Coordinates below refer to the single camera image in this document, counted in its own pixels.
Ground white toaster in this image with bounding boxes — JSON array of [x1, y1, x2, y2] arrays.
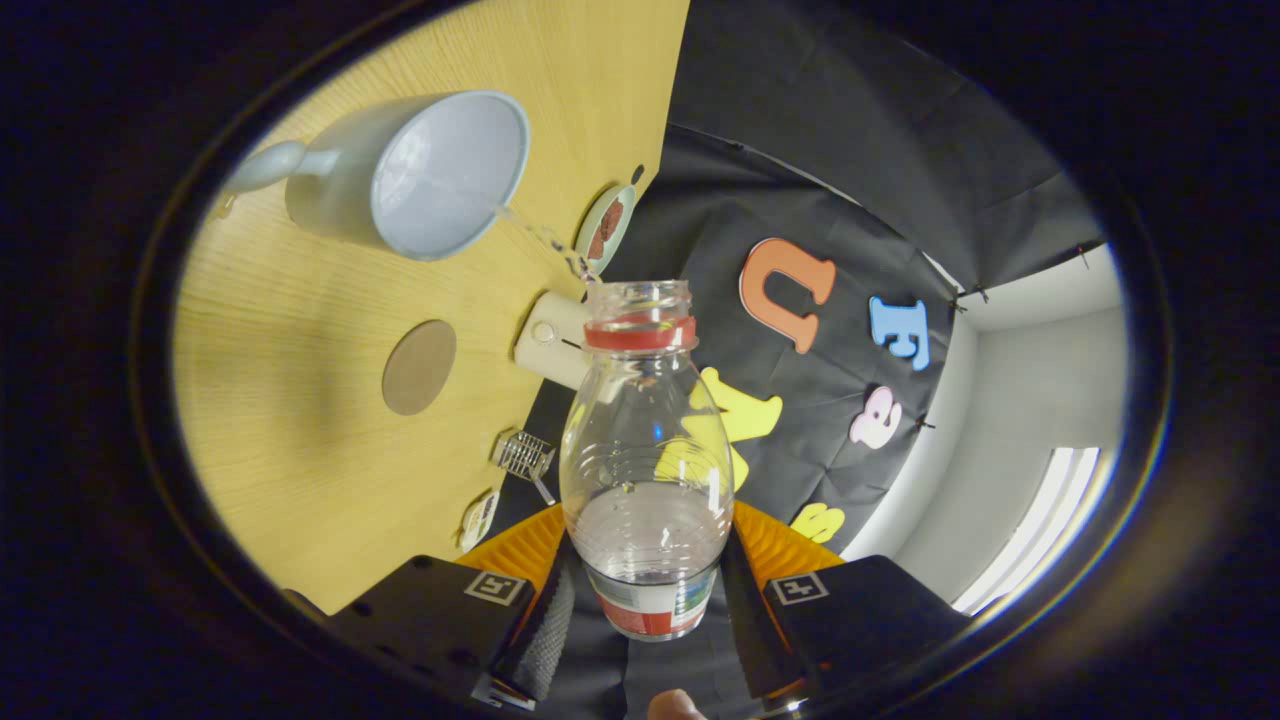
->
[[513, 291, 593, 391]]

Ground pale green plate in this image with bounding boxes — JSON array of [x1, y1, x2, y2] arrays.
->
[[574, 184, 638, 276]]

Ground metal wire basket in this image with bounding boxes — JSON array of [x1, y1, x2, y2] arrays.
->
[[491, 430, 557, 483]]

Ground wooden table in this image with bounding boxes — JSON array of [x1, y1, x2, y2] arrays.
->
[[172, 0, 693, 616]]

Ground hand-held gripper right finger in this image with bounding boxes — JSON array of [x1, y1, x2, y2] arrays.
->
[[720, 500, 971, 701]]

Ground white cup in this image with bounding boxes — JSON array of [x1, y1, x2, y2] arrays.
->
[[222, 90, 531, 263]]

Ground white divided dish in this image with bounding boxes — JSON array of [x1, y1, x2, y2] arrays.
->
[[459, 489, 501, 553]]

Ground large ceiling light panel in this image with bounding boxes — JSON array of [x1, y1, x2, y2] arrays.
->
[[955, 447, 1101, 616]]

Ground clear juice bottle red label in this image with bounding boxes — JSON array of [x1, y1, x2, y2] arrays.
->
[[558, 280, 736, 642]]

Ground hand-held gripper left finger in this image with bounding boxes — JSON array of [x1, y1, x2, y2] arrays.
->
[[325, 503, 581, 713]]

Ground round brown coaster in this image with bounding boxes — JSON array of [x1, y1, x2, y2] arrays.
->
[[381, 319, 458, 417]]

